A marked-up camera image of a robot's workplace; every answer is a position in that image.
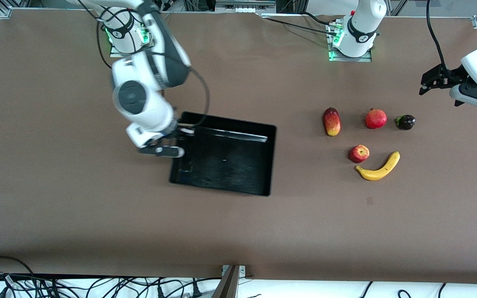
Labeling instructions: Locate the short black base cable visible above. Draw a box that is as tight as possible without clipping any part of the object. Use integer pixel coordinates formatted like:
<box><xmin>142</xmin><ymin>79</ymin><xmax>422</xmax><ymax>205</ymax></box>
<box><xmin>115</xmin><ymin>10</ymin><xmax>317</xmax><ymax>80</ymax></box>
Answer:
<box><xmin>303</xmin><ymin>12</ymin><xmax>336</xmax><ymax>26</ymax></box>

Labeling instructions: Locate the aluminium frame strut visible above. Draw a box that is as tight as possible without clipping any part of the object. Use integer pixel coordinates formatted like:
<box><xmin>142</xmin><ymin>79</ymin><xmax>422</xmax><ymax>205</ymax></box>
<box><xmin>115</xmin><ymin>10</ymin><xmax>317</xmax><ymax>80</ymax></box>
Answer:
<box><xmin>390</xmin><ymin>0</ymin><xmax>409</xmax><ymax>16</ymax></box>

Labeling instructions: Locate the red apple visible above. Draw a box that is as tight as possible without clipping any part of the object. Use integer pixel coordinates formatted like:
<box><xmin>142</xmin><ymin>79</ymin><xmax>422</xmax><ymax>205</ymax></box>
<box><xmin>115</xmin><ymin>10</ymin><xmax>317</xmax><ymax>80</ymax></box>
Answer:
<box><xmin>349</xmin><ymin>144</ymin><xmax>370</xmax><ymax>164</ymax></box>

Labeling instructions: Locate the dark purple mangosteen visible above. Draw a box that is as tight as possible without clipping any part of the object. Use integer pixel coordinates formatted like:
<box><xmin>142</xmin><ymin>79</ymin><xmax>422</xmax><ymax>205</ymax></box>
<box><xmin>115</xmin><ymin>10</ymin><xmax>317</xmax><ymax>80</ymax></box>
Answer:
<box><xmin>395</xmin><ymin>115</ymin><xmax>416</xmax><ymax>131</ymax></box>

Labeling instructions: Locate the black arched floor cable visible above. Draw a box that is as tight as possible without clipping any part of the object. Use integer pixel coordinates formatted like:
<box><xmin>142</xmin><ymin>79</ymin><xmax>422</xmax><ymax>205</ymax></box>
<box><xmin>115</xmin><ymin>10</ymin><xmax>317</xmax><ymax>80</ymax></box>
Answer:
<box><xmin>0</xmin><ymin>255</ymin><xmax>37</xmax><ymax>278</ymax></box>

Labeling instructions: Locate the red pomegranate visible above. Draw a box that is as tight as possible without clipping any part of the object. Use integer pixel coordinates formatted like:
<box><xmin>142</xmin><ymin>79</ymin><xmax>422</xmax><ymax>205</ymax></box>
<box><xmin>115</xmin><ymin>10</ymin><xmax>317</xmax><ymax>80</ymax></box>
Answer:
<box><xmin>365</xmin><ymin>108</ymin><xmax>388</xmax><ymax>130</ymax></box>

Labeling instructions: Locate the silver metal bracket plate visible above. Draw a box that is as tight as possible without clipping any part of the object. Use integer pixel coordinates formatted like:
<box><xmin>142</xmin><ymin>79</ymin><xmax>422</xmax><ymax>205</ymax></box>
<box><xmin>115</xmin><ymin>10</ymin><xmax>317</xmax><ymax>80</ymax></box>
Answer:
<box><xmin>221</xmin><ymin>264</ymin><xmax>247</xmax><ymax>278</ymax></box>

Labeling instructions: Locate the grey metal bar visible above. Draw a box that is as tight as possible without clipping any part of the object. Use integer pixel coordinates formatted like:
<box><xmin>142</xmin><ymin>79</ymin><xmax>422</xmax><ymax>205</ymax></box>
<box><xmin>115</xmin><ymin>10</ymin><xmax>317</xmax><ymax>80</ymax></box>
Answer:
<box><xmin>210</xmin><ymin>265</ymin><xmax>241</xmax><ymax>298</ymax></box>

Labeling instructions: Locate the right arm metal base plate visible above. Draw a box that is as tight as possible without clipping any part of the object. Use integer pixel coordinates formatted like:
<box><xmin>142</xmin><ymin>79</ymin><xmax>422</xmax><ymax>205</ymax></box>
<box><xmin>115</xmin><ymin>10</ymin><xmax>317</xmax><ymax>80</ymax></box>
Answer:
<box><xmin>110</xmin><ymin>17</ymin><xmax>156</xmax><ymax>58</ymax></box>

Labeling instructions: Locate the grey metal mounting plate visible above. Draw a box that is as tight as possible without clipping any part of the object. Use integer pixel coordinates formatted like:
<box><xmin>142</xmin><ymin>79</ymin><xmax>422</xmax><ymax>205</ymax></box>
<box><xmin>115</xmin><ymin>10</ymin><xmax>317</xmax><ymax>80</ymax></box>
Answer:
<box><xmin>215</xmin><ymin>0</ymin><xmax>277</xmax><ymax>15</ymax></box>

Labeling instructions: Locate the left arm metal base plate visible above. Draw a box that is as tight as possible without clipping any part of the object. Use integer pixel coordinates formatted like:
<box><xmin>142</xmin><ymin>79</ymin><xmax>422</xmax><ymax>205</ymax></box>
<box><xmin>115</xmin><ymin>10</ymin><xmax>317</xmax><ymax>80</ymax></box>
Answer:
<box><xmin>328</xmin><ymin>23</ymin><xmax>372</xmax><ymax>62</ymax></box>

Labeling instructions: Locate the yellow banana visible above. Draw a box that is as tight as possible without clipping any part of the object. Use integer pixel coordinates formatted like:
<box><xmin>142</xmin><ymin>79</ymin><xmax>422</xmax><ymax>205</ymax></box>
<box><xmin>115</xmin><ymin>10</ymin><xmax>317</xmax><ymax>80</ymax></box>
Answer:
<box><xmin>355</xmin><ymin>151</ymin><xmax>401</xmax><ymax>181</ymax></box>

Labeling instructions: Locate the black plastic tray box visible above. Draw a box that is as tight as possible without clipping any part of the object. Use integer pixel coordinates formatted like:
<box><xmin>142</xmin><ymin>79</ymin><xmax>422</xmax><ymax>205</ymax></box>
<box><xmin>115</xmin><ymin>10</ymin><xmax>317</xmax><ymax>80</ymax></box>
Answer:
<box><xmin>169</xmin><ymin>111</ymin><xmax>277</xmax><ymax>197</ymax></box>

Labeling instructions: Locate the red yellow mango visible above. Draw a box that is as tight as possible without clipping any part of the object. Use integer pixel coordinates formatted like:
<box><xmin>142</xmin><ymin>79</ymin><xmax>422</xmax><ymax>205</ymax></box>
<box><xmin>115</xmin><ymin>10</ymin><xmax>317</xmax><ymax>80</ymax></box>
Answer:
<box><xmin>323</xmin><ymin>107</ymin><xmax>342</xmax><ymax>137</ymax></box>

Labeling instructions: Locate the long black base cable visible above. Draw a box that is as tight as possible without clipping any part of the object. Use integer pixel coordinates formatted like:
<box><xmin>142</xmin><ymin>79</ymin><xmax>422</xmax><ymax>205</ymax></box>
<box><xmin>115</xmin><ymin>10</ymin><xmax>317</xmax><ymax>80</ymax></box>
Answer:
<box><xmin>259</xmin><ymin>16</ymin><xmax>336</xmax><ymax>36</ymax></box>

